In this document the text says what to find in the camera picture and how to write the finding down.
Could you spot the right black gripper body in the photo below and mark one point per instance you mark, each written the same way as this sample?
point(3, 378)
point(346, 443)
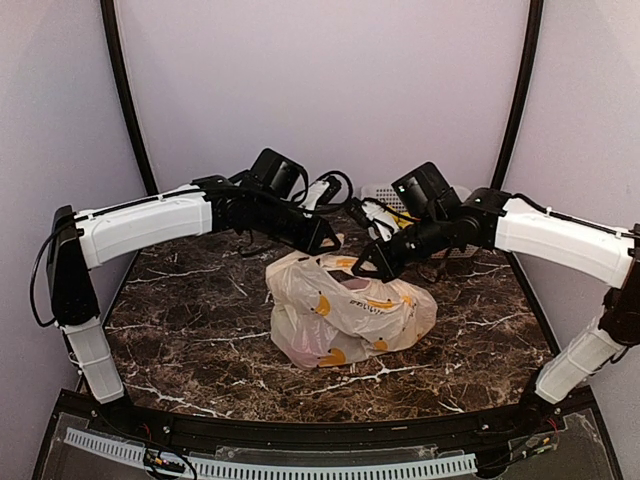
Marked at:
point(393, 264)

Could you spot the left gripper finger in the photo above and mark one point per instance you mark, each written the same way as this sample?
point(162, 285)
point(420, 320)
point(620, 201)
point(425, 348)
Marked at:
point(328, 245)
point(325, 232)

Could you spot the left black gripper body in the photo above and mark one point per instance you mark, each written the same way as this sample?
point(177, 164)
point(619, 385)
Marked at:
point(304, 240)

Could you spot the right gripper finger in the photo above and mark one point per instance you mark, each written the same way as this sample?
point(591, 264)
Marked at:
point(378, 274)
point(366, 261)

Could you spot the banana print plastic bag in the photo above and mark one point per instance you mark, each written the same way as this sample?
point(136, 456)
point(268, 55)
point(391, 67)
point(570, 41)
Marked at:
point(324, 317)

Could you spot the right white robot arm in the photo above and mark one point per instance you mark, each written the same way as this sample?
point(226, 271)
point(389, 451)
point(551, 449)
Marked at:
point(437, 219)

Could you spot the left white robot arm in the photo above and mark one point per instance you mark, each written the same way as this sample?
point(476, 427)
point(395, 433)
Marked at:
point(274, 197)

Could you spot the white plastic basket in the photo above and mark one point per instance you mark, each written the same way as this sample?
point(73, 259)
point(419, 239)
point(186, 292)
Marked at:
point(386, 195)

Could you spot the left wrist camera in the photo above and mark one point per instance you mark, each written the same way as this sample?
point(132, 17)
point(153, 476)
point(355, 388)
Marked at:
point(319, 197)

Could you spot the white slotted cable duct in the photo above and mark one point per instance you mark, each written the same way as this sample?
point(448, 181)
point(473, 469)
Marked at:
point(246, 463)

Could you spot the black front rail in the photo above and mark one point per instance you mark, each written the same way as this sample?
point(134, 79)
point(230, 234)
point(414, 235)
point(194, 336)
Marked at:
point(481, 431)

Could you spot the right black frame post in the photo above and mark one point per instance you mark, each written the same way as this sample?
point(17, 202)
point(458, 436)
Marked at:
point(521, 89)

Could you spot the black frame post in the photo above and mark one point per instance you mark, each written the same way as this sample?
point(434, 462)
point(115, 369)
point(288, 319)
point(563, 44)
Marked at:
point(521, 89)
point(123, 88)

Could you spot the left black frame post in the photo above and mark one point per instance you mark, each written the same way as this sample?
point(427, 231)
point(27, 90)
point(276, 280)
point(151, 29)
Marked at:
point(123, 88)

